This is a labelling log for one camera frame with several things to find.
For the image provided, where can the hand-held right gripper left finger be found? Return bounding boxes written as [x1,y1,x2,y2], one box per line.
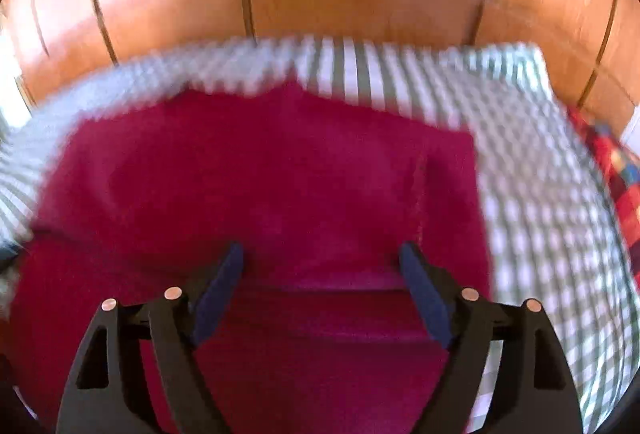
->
[55,241,246,434]

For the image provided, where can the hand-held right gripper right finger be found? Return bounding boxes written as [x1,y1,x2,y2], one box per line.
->
[398,241,586,434]

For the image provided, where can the red fleece pants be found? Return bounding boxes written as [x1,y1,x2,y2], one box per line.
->
[9,81,497,434]

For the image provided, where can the green checkered bed sheet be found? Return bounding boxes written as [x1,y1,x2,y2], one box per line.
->
[0,36,640,434]

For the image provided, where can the multicoloured checkered pillow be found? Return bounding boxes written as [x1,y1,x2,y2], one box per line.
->
[567,106,640,292]

